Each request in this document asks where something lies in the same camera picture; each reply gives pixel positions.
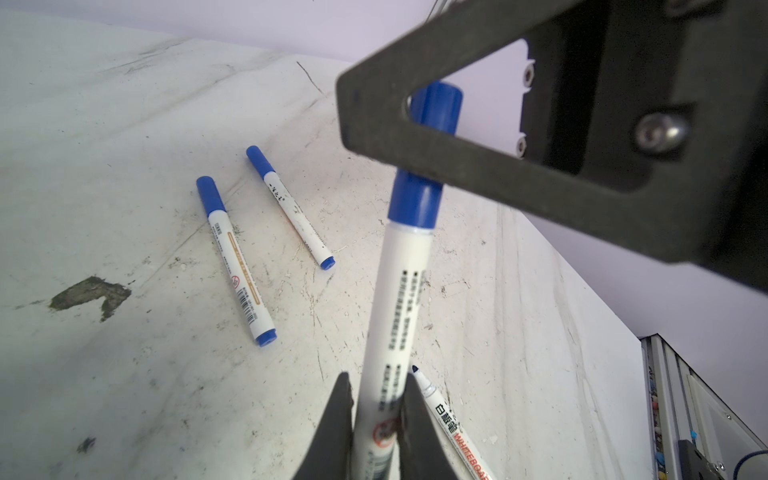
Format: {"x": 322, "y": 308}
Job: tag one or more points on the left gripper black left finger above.
{"x": 328, "y": 455}

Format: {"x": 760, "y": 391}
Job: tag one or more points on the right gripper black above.
{"x": 645, "y": 121}

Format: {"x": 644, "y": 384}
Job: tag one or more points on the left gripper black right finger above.
{"x": 421, "y": 454}

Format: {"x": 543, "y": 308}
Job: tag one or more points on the white marker pen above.
{"x": 308, "y": 234}
{"x": 255, "y": 313}
{"x": 391, "y": 333}
{"x": 451, "y": 426}

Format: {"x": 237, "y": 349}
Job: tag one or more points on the blue pen cap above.
{"x": 416, "y": 197}

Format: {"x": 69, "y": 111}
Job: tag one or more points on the aluminium rail base frame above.
{"x": 693, "y": 433}

